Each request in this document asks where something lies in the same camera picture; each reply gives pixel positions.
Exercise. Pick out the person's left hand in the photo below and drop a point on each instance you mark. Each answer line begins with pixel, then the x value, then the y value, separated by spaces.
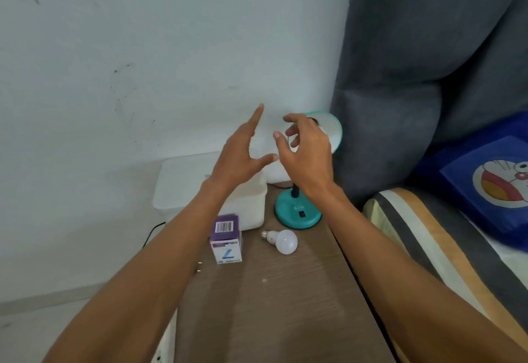
pixel 235 160

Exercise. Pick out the person's right hand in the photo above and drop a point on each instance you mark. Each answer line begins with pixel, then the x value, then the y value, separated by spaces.
pixel 309 156

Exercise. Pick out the person's right middle finger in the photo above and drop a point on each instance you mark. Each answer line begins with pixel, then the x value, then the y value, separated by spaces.
pixel 293 129

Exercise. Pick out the person's right thumb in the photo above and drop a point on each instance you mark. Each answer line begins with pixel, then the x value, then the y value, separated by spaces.
pixel 280 144

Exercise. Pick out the person's left thumb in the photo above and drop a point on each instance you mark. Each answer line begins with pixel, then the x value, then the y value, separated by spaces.
pixel 266 160

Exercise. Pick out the person's right forearm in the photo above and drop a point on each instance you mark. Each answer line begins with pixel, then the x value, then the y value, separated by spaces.
pixel 396 276

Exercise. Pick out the person's left forearm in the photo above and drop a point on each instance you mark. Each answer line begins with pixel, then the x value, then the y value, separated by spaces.
pixel 152 268

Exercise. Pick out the teal desk lamp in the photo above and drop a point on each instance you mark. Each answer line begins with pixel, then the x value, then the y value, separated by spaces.
pixel 298 213

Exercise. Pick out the white light bulb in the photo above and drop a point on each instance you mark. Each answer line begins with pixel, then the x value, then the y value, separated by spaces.
pixel 284 241

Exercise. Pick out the white plastic storage box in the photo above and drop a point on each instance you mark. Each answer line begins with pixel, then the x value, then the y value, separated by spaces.
pixel 185 185

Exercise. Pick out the purple and white bulb box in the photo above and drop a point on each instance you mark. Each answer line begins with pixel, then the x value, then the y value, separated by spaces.
pixel 226 243

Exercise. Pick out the wooden bedside table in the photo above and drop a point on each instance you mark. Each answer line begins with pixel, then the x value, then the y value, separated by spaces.
pixel 268 305

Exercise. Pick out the blue cartoon pillow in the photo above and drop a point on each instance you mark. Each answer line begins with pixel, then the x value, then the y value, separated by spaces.
pixel 474 177

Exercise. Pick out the striped bed sheet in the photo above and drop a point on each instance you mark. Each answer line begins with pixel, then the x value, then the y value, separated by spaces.
pixel 445 243

